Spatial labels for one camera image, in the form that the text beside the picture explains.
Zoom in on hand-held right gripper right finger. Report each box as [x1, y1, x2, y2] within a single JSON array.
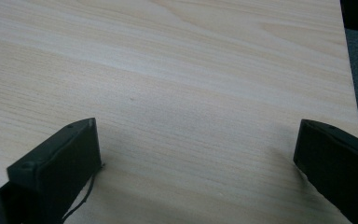
[[293, 119, 358, 224]]

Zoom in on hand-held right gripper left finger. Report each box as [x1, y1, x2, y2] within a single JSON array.
[[0, 117, 103, 224]]

